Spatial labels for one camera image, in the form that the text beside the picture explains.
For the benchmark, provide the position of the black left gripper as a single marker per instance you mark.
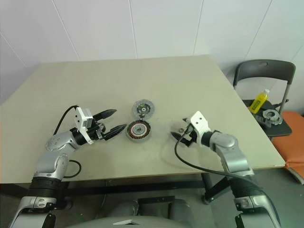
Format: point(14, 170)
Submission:
point(97, 130)

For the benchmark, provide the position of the yellow drink bottle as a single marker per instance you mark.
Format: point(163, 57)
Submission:
point(259, 101)

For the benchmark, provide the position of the grey motor housing part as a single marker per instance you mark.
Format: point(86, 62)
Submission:
point(270, 116)

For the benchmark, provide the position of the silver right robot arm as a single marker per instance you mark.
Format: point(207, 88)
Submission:
point(232, 154)

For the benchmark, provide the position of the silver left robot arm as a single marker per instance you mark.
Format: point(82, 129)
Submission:
point(57, 154)

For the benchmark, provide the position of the grey folding chair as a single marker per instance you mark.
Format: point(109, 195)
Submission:
point(261, 69)

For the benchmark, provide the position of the grey motor rotor cover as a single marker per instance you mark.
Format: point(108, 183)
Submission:
point(143, 108)

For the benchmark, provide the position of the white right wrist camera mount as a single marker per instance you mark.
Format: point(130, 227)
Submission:
point(199, 123)

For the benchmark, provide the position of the black table frame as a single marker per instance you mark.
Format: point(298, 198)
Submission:
point(142, 184)

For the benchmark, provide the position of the grey rounded robot body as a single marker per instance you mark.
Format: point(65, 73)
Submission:
point(147, 213)

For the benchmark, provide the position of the black flat bar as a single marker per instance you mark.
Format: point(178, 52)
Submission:
point(155, 199)

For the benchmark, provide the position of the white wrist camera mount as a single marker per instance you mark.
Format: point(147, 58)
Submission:
point(82, 123)
point(199, 123)

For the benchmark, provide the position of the orange cushion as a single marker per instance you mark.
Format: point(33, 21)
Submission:
point(292, 147)

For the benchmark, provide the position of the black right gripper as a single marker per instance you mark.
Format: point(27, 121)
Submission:
point(190, 139)

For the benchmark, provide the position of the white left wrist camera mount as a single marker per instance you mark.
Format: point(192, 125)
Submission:
point(82, 123)

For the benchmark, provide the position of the motor stator with copper windings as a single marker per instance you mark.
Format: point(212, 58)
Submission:
point(138, 130)

